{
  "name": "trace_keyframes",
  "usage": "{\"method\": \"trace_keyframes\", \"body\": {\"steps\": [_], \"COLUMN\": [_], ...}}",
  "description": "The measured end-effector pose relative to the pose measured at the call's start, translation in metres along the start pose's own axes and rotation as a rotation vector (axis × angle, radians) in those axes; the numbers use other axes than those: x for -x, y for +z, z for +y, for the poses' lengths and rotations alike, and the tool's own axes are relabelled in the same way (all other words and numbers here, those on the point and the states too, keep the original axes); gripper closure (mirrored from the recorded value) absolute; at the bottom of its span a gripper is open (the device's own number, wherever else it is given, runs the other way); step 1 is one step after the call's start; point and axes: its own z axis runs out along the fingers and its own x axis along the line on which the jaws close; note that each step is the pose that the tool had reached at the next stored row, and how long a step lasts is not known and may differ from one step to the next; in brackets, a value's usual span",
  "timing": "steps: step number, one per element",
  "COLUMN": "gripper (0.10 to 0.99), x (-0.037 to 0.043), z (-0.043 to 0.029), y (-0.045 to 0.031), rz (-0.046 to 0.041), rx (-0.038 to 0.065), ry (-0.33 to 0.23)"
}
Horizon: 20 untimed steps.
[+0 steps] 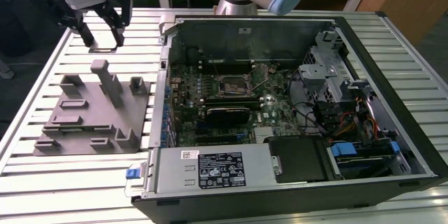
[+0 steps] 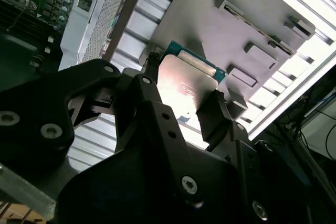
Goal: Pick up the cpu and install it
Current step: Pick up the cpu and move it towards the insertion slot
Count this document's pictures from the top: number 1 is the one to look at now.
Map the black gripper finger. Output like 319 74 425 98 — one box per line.
25 0 97 48
94 0 134 48

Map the metal socket cover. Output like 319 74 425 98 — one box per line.
249 63 274 91

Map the CPU socket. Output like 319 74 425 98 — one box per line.
218 74 255 97

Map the grey case release latch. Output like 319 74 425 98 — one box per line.
158 14 185 37

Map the grey stand foot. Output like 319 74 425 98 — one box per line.
0 60 17 79

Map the grey parts rack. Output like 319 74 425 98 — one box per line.
33 60 158 156

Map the black expansion card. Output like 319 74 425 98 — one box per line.
205 107 251 125

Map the blue case latch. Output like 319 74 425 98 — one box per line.
125 162 149 183

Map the black expansion slot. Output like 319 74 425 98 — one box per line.
195 135 247 144

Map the silver power supply unit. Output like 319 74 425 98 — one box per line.
142 146 285 198

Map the silver metal drive cage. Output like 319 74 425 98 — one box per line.
298 31 373 104

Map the silver chipset heat sink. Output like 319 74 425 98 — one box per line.
255 126 275 138

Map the green motherboard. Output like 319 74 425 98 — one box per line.
163 60 326 149

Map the black plastic shroud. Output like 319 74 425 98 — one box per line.
269 136 341 184

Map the black open PC case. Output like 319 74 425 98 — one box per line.
125 11 448 224

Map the wooden cabinet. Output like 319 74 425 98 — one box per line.
359 0 448 46

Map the blue disk carrier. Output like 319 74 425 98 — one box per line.
329 142 361 161

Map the black wire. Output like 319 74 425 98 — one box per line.
293 98 329 137

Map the coloured power wire bundle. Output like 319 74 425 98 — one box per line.
329 111 382 141

